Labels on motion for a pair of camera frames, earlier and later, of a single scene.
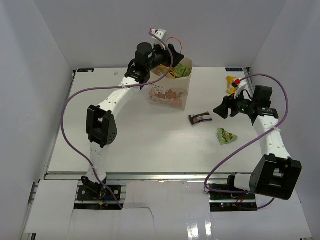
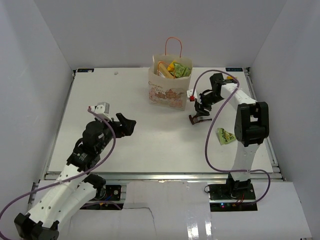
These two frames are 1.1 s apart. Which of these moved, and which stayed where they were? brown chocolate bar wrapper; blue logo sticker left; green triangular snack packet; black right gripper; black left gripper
Moved: black right gripper; black left gripper
Stayed: green triangular snack packet; brown chocolate bar wrapper; blue logo sticker left
